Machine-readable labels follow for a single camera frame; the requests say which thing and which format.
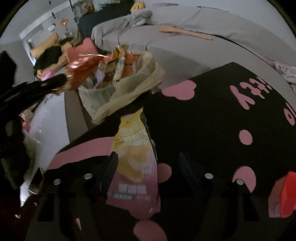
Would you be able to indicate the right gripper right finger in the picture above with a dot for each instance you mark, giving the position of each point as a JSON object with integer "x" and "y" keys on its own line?
{"x": 185, "y": 166}

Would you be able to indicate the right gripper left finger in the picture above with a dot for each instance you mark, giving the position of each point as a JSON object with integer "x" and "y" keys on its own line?
{"x": 109, "y": 172}

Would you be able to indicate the yellow pink chips bag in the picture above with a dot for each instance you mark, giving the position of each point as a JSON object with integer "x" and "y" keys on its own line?
{"x": 134, "y": 186}

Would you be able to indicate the red foil snack bag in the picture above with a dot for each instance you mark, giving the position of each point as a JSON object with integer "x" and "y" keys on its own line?
{"x": 78, "y": 70}

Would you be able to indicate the orange snack bag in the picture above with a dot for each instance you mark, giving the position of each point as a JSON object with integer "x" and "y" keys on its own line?
{"x": 130, "y": 66}

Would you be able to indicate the trash bin with yellow bag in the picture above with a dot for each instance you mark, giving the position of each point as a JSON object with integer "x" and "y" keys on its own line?
{"x": 109, "y": 96}

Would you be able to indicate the pink toy bucket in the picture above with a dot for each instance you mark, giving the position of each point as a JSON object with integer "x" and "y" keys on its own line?
{"x": 47, "y": 74}

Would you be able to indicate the yellow floor cushion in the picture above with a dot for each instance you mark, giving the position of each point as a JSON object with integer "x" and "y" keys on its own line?
{"x": 50, "y": 54}

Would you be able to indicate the red plastic kids chair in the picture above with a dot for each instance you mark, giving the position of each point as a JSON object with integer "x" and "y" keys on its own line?
{"x": 87, "y": 47}

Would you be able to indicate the red lid pink container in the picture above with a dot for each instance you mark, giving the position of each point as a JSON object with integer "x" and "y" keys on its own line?
{"x": 281, "y": 202}

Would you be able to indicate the glass fish tank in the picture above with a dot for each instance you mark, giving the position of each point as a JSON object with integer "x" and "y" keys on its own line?
{"x": 111, "y": 9}

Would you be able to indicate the grey covered sofa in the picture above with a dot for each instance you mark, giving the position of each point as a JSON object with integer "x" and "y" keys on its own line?
{"x": 235, "y": 39}

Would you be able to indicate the pink long shoehorn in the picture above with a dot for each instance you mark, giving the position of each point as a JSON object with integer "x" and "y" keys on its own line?
{"x": 166, "y": 29}

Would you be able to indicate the pink floral blanket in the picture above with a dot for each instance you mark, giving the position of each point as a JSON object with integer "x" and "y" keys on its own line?
{"x": 287, "y": 72}

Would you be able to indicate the grey plush toy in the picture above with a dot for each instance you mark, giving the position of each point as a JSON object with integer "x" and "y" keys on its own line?
{"x": 139, "y": 17}

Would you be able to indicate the orange plush toy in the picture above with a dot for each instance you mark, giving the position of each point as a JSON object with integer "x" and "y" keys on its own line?
{"x": 137, "y": 6}

